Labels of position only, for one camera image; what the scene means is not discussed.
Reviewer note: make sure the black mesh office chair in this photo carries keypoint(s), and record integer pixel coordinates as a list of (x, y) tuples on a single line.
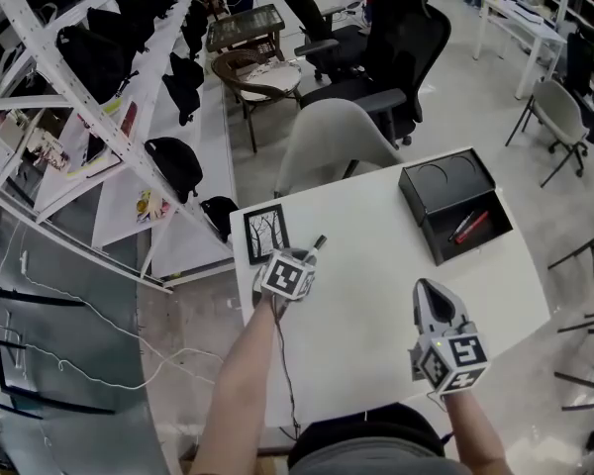
[(312, 13)]

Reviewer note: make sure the white notebook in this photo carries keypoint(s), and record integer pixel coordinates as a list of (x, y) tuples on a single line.
[(96, 159)]

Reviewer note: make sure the white metal-legged table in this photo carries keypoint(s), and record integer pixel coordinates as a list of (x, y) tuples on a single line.
[(520, 20)]

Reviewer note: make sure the black and white marker pen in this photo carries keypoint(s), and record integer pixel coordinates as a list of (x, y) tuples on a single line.
[(320, 243)]

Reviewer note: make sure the red pen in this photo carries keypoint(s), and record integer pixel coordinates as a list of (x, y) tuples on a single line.
[(472, 226)]

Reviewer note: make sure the black and silver pen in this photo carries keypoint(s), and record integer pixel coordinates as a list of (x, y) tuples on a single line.
[(460, 226)]

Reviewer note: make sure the yellow magazine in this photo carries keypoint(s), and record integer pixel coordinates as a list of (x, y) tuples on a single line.
[(151, 206)]

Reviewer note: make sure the white metal shelving unit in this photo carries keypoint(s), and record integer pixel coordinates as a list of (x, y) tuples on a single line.
[(114, 216)]

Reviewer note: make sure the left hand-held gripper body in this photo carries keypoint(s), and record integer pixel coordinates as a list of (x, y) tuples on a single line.
[(289, 275)]

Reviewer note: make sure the person's own torso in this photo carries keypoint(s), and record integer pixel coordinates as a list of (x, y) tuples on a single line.
[(366, 443)]

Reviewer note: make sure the row of black bags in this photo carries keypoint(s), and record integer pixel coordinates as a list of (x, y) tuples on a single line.
[(94, 62)]

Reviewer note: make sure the grey shell chair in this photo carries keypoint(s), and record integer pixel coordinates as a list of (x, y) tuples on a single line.
[(336, 136)]

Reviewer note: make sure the black picture frame tree drawing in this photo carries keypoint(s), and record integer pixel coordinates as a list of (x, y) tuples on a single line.
[(266, 234)]

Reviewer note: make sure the dark wicker side table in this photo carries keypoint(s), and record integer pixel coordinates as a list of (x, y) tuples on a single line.
[(245, 25)]

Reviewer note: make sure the brown wooden armchair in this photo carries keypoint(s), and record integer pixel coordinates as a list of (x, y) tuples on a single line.
[(272, 79)]

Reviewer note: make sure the person's right forearm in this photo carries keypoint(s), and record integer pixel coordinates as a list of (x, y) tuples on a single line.
[(477, 438)]

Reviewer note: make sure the black box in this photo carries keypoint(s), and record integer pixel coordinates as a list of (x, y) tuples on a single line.
[(445, 186)]

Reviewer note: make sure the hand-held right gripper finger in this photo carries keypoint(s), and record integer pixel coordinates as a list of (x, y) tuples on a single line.
[(460, 317), (421, 314)]

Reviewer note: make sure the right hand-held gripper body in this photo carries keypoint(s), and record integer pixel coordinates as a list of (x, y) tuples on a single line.
[(455, 364)]

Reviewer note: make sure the person's left forearm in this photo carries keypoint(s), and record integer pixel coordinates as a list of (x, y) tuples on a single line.
[(237, 394)]

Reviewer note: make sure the black high-back office chair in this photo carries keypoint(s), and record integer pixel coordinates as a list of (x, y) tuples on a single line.
[(406, 37)]

